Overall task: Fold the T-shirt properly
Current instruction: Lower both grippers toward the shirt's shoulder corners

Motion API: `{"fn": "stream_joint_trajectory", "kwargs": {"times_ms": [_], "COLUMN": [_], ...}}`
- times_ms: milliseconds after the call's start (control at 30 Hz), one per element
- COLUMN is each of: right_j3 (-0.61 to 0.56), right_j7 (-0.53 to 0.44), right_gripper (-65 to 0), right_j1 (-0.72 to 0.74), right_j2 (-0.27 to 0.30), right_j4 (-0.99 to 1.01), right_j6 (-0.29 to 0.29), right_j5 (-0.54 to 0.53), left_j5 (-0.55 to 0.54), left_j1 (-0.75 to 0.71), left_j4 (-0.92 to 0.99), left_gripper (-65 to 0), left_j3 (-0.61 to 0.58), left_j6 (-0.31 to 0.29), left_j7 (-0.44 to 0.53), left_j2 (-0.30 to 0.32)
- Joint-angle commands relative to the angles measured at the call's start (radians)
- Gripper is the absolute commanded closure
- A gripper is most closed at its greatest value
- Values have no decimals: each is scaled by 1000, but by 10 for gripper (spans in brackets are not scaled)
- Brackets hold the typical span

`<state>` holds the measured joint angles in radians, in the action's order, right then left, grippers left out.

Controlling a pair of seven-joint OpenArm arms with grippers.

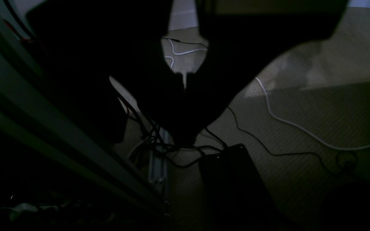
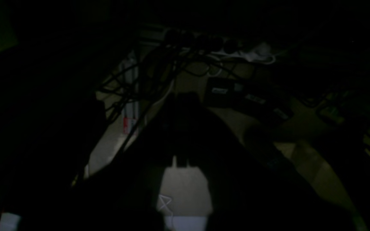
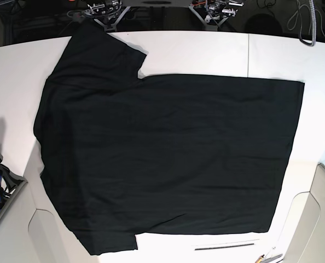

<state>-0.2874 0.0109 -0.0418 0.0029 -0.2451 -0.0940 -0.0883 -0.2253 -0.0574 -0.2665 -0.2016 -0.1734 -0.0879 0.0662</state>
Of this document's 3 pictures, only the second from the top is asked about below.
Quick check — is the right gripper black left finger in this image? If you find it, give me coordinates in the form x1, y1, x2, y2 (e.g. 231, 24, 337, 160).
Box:
73, 94, 185, 231

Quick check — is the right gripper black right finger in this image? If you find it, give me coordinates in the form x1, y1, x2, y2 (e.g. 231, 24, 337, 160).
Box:
185, 93, 356, 231

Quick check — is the black power adapter brick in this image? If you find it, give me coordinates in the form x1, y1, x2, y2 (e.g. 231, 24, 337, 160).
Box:
203, 77, 294, 127

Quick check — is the white power strip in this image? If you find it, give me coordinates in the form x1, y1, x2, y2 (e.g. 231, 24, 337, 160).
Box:
137, 27, 275, 64

